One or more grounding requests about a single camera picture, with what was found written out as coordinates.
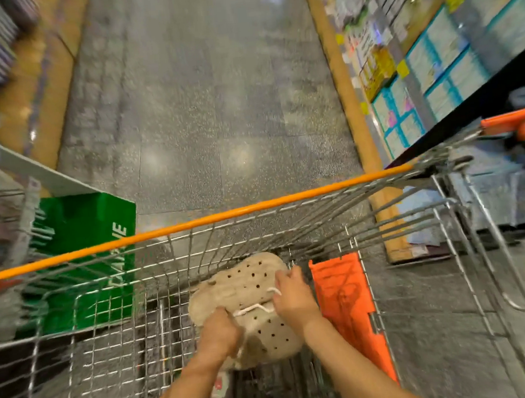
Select beige perforated clog pair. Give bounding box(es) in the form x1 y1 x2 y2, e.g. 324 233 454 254
184 249 308 375

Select rows of colourful small packets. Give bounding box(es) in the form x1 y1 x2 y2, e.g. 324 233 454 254
318 0 525 166

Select white green toothbrush stand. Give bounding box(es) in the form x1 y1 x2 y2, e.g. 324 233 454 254
0 103 148 342

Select person's right forearm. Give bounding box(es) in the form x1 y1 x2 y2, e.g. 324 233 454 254
300 309 427 398

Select flat white garment packets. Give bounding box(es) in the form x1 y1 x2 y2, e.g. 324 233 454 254
390 86 525 250

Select person's right hand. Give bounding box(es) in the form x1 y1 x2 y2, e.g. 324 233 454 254
269 264 326 343

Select orange metal shopping cart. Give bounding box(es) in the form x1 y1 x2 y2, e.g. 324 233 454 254
0 105 525 398

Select long shelf with yellow base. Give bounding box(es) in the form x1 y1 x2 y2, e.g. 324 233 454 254
0 0 106 176

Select person's left hand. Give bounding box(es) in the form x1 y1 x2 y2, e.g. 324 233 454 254
193 304 249 373

